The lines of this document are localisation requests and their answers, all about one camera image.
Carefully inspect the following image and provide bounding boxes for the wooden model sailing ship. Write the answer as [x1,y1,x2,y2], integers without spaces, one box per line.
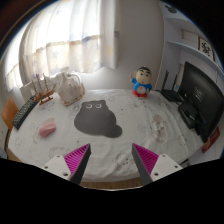
[32,74,56,105]

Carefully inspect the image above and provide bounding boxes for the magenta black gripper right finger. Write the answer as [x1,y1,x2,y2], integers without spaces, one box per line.
[132,144,182,185]

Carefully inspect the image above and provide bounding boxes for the cartoon boy figurine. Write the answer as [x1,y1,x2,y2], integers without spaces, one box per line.
[130,66,152,98]

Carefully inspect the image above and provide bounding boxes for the white wall shelf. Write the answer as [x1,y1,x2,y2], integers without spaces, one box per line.
[156,1,224,93]

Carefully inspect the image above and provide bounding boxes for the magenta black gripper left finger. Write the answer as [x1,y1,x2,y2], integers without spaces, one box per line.
[42,144,91,185]

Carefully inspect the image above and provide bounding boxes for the black computer monitor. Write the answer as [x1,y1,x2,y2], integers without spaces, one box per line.
[179,62,224,142]

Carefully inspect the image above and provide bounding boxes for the black keyboard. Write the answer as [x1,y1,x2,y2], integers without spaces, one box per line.
[12,97,37,129]

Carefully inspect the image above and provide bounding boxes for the white star-patterned curtain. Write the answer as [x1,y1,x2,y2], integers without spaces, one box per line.
[1,0,119,91]

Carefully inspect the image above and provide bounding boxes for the framed calligraphy picture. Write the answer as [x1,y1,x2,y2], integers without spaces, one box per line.
[198,37,214,60]

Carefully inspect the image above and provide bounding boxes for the black wifi router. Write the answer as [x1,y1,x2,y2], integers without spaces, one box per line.
[161,72,182,102]

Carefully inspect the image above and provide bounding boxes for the black cat-shaped mouse pad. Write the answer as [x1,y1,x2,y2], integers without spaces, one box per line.
[74,100,122,138]

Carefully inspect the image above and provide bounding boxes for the red packet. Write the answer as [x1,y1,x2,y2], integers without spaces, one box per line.
[202,128,220,153]

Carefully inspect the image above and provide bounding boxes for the wooden chair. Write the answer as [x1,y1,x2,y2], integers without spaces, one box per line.
[1,97,19,130]

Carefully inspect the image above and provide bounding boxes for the pink computer mouse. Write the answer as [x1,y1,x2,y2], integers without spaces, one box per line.
[39,121,56,137]

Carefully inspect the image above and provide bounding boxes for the black box device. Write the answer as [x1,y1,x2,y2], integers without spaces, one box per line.
[178,103,197,129]

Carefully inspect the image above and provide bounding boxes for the white patterned tablecloth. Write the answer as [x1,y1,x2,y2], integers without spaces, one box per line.
[8,89,203,182]

